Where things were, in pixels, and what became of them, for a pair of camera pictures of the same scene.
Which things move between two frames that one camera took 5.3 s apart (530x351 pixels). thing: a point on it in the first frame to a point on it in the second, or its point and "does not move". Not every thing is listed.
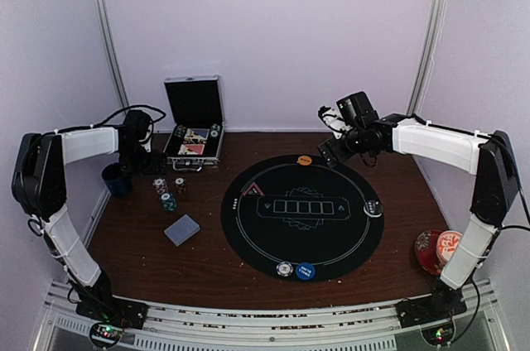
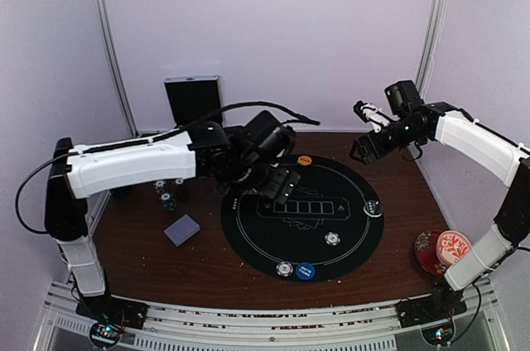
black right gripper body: [341, 154] to [379, 148]
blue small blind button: [305, 271] does not move
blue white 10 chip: [284, 269] to [332, 238]
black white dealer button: [373, 209] does not move
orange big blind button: [304, 160] does not move
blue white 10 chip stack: [160, 184] does not move
